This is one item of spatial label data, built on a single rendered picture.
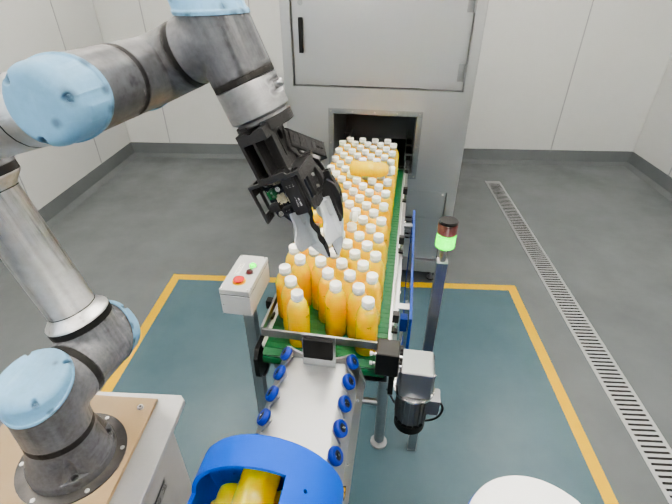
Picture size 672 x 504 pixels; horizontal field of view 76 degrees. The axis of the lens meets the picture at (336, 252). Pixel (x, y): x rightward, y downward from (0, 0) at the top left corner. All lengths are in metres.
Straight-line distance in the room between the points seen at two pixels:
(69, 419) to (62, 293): 0.21
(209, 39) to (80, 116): 0.16
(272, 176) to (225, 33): 0.16
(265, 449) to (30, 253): 0.51
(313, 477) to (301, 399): 0.46
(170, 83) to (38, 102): 0.15
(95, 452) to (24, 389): 0.19
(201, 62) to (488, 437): 2.20
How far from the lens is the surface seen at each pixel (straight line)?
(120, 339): 0.94
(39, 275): 0.88
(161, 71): 0.54
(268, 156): 0.52
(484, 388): 2.62
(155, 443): 1.00
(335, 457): 1.13
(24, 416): 0.86
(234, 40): 0.51
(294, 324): 1.37
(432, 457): 2.31
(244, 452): 0.85
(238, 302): 1.41
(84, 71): 0.46
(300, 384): 1.31
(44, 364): 0.88
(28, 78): 0.46
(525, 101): 5.51
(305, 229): 0.60
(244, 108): 0.52
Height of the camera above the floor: 1.94
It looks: 33 degrees down
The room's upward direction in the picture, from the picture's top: straight up
